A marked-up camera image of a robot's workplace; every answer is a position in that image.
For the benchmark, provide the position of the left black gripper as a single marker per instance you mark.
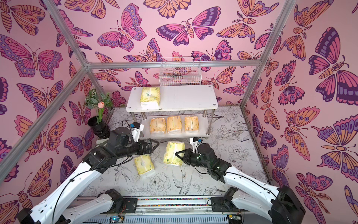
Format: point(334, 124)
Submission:
point(143, 146)

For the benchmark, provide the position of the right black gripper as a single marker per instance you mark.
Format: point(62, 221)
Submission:
point(188, 157)

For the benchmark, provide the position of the yellow tissue pack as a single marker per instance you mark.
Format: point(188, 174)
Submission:
point(144, 164)
point(170, 157)
point(150, 98)

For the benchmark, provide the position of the orange tissue pack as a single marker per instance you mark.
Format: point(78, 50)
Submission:
point(174, 124)
point(158, 125)
point(191, 124)

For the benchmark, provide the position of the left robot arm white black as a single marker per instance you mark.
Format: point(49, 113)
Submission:
point(54, 209)

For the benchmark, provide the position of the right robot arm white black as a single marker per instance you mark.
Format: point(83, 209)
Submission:
point(279, 205)

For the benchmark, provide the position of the white two-tier shelf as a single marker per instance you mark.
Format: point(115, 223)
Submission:
point(182, 101)

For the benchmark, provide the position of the black vase with plant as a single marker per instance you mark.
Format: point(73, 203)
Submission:
point(99, 102)

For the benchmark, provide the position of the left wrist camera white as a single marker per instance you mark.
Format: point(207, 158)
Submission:
point(136, 129)

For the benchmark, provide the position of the white wire basket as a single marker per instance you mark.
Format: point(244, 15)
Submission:
point(180, 71)

